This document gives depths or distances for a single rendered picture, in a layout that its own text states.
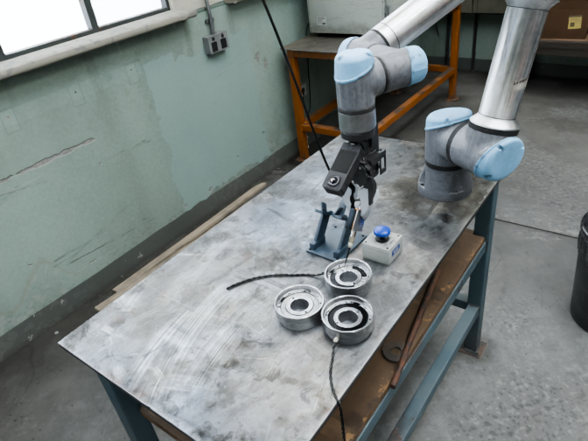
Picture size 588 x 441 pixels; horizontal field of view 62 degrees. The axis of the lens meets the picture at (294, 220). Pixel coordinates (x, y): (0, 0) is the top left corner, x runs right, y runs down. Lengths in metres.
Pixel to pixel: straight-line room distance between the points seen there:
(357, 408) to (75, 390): 1.36
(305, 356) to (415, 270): 0.34
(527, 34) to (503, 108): 0.16
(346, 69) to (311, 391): 0.59
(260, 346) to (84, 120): 1.66
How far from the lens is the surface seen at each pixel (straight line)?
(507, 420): 1.92
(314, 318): 1.02
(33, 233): 2.43
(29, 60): 2.23
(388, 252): 1.15
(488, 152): 1.24
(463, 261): 1.61
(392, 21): 1.17
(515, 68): 1.23
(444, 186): 1.40
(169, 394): 1.00
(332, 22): 3.29
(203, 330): 1.09
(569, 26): 4.31
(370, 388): 1.25
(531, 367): 2.09
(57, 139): 2.39
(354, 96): 0.97
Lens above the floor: 1.54
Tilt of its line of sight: 33 degrees down
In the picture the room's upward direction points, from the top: 8 degrees counter-clockwise
